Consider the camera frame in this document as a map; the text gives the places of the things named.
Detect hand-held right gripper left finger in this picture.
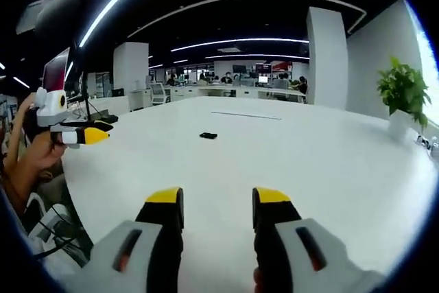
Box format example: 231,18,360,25
80,186,185,293

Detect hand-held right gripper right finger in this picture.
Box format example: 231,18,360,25
252,187,387,293

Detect person's left hand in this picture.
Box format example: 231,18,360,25
32,131,68,173

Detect person's right hand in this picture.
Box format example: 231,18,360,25
252,266,266,293

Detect black tripod stand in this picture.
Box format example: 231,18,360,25
73,45,94,123

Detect monitor with red screen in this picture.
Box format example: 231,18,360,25
42,47,71,92

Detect white office chair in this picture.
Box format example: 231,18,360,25
150,82,171,106

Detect ceiling air conditioner unit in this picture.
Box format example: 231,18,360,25
16,0,53,36

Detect large dark monitor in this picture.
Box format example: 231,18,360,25
34,0,90,50

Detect long ceiling light strip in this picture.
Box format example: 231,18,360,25
78,0,174,49

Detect row of white office desks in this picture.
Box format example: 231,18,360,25
170,84,307,102

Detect small white desk items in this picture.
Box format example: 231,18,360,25
414,134,439,152

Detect green plant in white pot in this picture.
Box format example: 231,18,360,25
376,56,432,141

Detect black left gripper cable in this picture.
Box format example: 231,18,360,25
20,203,85,261

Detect white box with cable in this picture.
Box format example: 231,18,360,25
25,191,71,242

